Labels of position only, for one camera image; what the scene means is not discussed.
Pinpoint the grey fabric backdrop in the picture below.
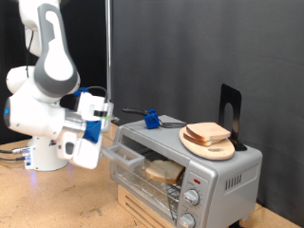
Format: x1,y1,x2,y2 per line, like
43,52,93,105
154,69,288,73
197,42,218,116
111,0,304,227

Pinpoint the black metal bookend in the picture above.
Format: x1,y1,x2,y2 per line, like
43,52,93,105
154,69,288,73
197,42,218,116
218,83,249,152

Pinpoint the cable with silver connector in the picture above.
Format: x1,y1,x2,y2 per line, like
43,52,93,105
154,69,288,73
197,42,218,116
0,145,30,156

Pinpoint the silver oven knob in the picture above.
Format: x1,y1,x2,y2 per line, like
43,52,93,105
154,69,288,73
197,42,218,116
178,212,197,228
182,188,201,207

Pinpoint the wire oven rack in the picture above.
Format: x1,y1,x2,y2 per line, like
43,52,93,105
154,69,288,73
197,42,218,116
118,155,186,212

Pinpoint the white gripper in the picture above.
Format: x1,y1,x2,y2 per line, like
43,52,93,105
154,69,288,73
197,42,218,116
66,91,122,170

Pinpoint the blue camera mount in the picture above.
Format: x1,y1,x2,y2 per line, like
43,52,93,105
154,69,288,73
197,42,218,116
83,120,103,144

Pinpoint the silver toaster oven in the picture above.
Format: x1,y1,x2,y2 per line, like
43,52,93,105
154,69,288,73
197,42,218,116
109,114,264,228

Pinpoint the blue cable clip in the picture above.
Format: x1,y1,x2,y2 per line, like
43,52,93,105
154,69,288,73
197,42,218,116
73,86,90,98

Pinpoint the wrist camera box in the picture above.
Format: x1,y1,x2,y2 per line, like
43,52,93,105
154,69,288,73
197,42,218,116
93,101,115,134

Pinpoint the glass oven door with handle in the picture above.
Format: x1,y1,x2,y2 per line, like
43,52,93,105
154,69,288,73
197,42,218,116
102,142,180,222

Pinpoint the white bread slice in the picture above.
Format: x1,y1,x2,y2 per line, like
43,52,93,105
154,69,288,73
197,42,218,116
144,159,186,185

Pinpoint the black base cable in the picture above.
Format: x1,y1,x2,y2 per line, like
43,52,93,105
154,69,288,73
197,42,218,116
0,155,27,162

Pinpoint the black fabric backdrop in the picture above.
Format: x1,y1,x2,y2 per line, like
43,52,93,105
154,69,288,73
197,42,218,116
0,0,108,145

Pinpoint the toasted bread slice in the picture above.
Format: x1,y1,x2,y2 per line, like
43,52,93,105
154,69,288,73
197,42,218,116
185,122,232,143
182,132,224,147

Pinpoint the black camera cable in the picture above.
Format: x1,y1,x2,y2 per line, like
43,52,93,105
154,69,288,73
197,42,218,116
24,29,109,103

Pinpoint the round wooden board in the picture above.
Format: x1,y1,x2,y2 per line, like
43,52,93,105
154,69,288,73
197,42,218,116
179,126,237,162

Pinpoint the silver metal pole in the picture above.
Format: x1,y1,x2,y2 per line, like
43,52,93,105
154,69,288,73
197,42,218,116
104,0,114,104

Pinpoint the metal spatula with blue block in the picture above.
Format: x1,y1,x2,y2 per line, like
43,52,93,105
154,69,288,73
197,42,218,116
122,107,188,130

